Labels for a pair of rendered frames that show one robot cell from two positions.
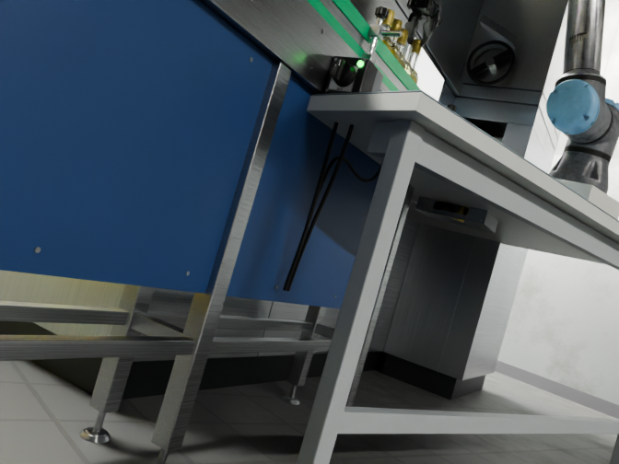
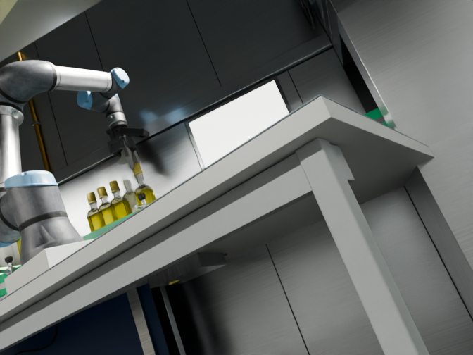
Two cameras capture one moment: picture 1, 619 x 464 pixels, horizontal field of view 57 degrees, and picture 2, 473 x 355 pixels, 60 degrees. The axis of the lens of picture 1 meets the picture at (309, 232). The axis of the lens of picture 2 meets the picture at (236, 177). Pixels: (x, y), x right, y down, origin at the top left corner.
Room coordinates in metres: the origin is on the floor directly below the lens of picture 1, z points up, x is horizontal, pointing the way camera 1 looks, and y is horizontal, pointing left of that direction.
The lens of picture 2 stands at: (1.68, -1.72, 0.55)
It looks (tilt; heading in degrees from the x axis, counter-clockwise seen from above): 16 degrees up; 72
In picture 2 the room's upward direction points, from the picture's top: 21 degrees counter-clockwise
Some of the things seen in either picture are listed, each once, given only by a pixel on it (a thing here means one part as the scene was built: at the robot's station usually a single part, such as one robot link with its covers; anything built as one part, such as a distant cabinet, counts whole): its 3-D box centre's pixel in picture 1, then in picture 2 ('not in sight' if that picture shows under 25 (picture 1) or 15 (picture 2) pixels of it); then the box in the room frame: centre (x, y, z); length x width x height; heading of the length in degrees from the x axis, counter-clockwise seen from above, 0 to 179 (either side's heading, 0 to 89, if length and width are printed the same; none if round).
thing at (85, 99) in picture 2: not in sight; (95, 98); (1.72, -0.23, 1.47); 0.11 x 0.11 x 0.08; 46
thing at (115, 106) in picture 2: not in sight; (111, 106); (1.78, -0.15, 1.48); 0.09 x 0.08 x 0.11; 46
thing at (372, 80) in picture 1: (353, 85); not in sight; (1.13, 0.00, 0.79); 0.08 x 0.08 x 0.08; 60
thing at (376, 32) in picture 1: (384, 38); (6, 274); (1.24, -0.04, 0.94); 0.07 x 0.04 x 0.13; 60
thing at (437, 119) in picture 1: (384, 189); (224, 253); (2.01, -0.21, 0.73); 1.58 x 1.52 x 0.04; 131
